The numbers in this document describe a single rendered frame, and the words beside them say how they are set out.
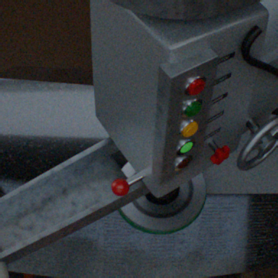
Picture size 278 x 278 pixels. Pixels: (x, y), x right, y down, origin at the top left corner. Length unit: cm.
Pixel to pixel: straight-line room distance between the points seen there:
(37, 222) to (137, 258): 44
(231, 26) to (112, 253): 87
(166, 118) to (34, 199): 44
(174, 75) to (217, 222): 78
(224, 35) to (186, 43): 7
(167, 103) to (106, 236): 74
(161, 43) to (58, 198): 51
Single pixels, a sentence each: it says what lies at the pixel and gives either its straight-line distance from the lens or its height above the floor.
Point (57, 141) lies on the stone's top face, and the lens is 143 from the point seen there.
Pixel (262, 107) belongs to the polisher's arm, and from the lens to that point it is 102.
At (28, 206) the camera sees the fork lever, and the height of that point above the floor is 107.
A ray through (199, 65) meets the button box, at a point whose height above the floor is 152.
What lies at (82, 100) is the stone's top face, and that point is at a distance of 149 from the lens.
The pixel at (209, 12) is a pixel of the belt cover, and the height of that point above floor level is 159.
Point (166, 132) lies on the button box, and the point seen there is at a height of 139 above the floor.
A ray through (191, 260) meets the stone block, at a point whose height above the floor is 68.
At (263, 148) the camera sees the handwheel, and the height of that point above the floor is 121.
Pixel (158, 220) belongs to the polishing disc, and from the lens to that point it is 126.
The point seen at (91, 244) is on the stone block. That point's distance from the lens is 142.
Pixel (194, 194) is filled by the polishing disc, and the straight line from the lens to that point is 129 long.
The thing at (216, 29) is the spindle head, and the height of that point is 154.
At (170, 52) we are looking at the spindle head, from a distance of 66.
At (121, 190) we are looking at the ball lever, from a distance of 95.
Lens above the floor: 204
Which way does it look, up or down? 59 degrees down
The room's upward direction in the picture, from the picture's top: 2 degrees clockwise
